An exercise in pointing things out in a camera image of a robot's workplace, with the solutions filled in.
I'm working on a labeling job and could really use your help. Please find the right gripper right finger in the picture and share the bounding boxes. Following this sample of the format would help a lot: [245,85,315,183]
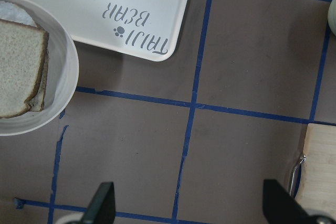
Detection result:
[262,179,309,223]

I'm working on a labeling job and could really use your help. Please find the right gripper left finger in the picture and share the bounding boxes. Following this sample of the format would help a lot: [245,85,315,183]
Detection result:
[81,182,116,223]

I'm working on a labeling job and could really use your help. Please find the bread slice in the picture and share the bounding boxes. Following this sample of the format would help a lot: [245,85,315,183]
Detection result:
[29,54,49,112]
[1,19,49,119]

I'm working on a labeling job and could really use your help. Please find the white round plate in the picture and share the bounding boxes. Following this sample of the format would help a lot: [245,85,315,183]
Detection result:
[1,0,79,136]

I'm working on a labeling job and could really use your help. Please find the wooden cutting board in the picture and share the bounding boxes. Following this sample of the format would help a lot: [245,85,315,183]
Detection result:
[295,123,335,218]

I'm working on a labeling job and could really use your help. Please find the white bear tray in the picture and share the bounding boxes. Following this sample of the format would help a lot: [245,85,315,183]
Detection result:
[29,0,187,61]

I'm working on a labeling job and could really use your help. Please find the green bowl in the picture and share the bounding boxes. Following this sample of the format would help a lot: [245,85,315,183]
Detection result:
[328,0,336,35]

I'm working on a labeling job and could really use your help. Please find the fried egg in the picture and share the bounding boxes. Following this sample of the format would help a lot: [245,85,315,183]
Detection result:
[0,1,38,27]

